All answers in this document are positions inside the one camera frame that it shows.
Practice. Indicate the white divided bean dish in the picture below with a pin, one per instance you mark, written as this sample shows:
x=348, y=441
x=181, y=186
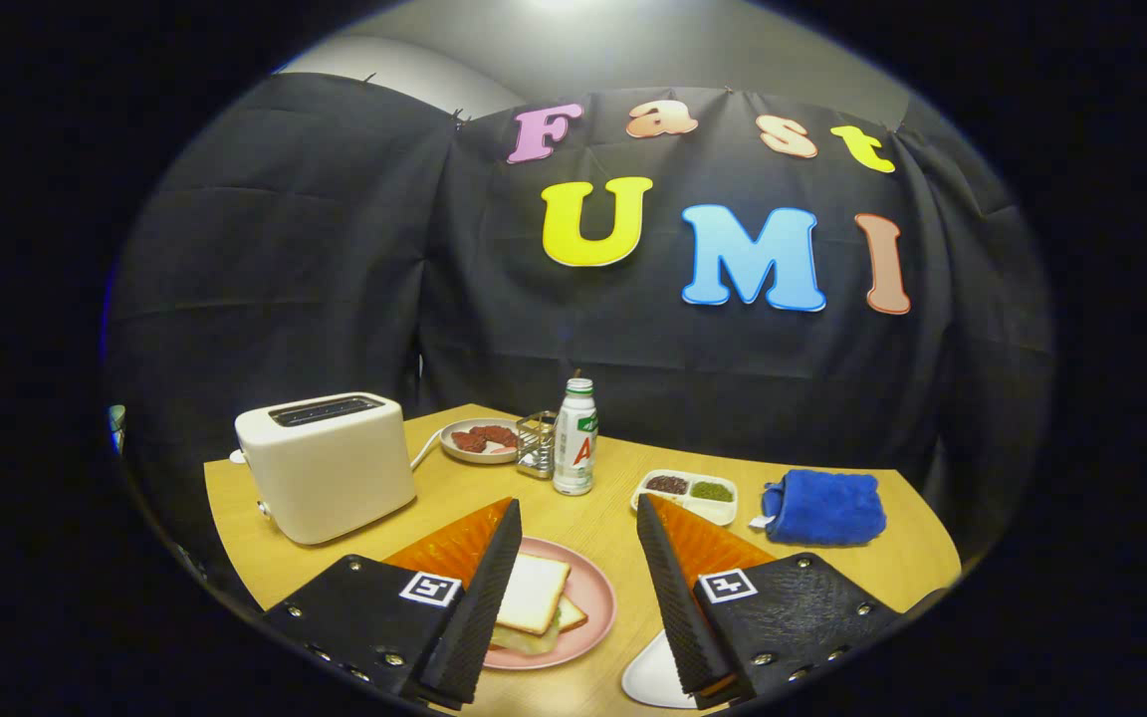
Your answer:
x=718, y=512

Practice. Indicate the grey round plate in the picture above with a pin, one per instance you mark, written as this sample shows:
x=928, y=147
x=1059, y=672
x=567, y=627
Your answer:
x=479, y=457

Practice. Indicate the white bread slice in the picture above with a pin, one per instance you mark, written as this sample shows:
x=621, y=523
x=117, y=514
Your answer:
x=574, y=614

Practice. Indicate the black backdrop cloth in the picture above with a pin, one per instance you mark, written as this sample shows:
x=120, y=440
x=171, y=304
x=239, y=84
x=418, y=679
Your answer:
x=285, y=299

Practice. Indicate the red meat slices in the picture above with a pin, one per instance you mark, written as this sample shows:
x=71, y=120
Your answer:
x=484, y=438

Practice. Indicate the white drink bottle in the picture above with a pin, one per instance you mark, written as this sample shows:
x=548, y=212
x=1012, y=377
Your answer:
x=573, y=458

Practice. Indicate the blue towel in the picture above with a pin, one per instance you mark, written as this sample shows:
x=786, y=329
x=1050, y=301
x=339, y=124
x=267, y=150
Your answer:
x=822, y=508

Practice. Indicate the green cup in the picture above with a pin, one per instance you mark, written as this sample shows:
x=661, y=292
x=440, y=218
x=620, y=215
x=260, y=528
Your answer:
x=116, y=423

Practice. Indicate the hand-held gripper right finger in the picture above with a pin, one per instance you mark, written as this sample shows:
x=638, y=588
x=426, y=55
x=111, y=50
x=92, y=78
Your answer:
x=678, y=597

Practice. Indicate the pink plate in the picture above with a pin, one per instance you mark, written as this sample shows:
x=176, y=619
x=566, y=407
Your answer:
x=593, y=588

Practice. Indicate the metal utensil holder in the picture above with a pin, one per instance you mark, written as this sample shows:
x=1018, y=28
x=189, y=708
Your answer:
x=537, y=453

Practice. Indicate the white plate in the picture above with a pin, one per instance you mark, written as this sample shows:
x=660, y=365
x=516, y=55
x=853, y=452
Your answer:
x=648, y=677

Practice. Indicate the white toaster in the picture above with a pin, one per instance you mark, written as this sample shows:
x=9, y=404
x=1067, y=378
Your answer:
x=335, y=478

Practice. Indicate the toasted bread slice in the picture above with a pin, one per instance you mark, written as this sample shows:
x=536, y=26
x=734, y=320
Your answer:
x=534, y=593

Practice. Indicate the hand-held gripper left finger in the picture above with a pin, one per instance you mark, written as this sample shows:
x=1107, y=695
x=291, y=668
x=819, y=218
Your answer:
x=479, y=607

